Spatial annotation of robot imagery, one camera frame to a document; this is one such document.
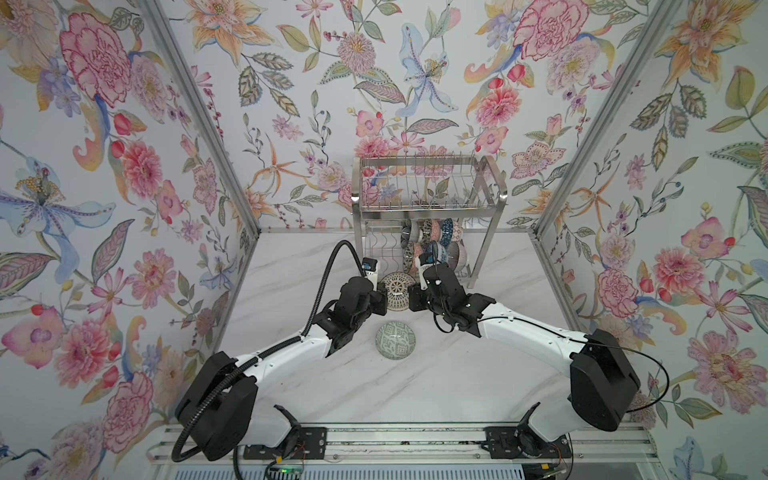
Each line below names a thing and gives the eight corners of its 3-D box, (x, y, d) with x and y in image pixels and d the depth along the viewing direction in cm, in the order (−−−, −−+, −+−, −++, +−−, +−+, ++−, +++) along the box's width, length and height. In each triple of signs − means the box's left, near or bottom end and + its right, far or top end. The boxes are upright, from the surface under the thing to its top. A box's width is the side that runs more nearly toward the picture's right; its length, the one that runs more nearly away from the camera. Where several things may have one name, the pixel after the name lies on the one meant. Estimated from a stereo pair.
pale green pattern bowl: (375, 359, 89) (375, 353, 86) (376, 328, 96) (375, 321, 93) (416, 359, 90) (417, 353, 86) (413, 328, 96) (414, 321, 93)
